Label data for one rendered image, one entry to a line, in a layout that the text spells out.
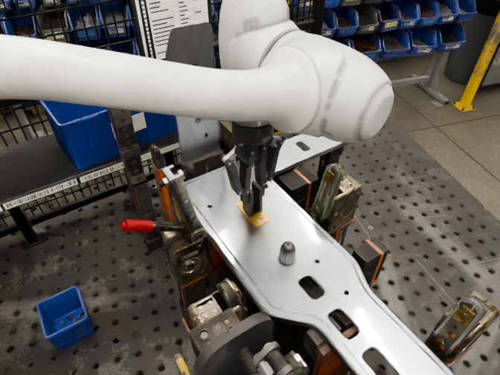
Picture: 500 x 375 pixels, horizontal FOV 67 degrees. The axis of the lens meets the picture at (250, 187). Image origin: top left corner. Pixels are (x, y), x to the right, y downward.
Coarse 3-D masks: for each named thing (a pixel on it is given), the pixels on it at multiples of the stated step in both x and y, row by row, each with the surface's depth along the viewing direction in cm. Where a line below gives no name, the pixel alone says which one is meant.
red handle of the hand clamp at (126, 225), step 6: (126, 222) 64; (132, 222) 64; (138, 222) 65; (144, 222) 66; (150, 222) 67; (156, 222) 68; (162, 222) 69; (168, 222) 70; (174, 222) 71; (180, 222) 72; (126, 228) 64; (132, 228) 64; (138, 228) 65; (144, 228) 66; (150, 228) 67; (156, 228) 68; (162, 228) 69; (168, 228) 70; (174, 228) 71; (180, 228) 72; (186, 228) 72
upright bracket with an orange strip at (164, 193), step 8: (152, 144) 72; (152, 152) 71; (160, 152) 71; (160, 160) 72; (160, 168) 73; (160, 176) 74; (160, 192) 79; (168, 192) 77; (168, 200) 79; (168, 208) 80; (168, 216) 82
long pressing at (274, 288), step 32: (192, 192) 91; (224, 192) 91; (224, 224) 83; (288, 224) 83; (224, 256) 77; (256, 256) 77; (320, 256) 77; (256, 288) 71; (288, 288) 72; (352, 288) 72; (288, 320) 67; (320, 320) 66; (352, 320) 67; (384, 320) 67; (352, 352) 63; (384, 352) 63; (416, 352) 63
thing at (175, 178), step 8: (168, 168) 64; (192, 168) 64; (168, 176) 63; (176, 176) 62; (184, 176) 64; (192, 176) 65; (160, 184) 63; (168, 184) 63; (176, 184) 63; (184, 184) 64; (176, 192) 64; (184, 192) 65; (176, 200) 67; (184, 200) 66; (184, 208) 67; (192, 208) 69; (184, 216) 69; (192, 216) 70; (192, 224) 71
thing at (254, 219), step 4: (236, 204) 84; (240, 204) 84; (240, 208) 83; (256, 208) 82; (244, 212) 82; (256, 212) 82; (260, 212) 82; (248, 216) 82; (252, 216) 82; (256, 216) 82; (260, 216) 82; (264, 216) 82; (252, 220) 81; (256, 220) 81; (264, 220) 81; (268, 220) 81; (256, 224) 80; (260, 224) 80
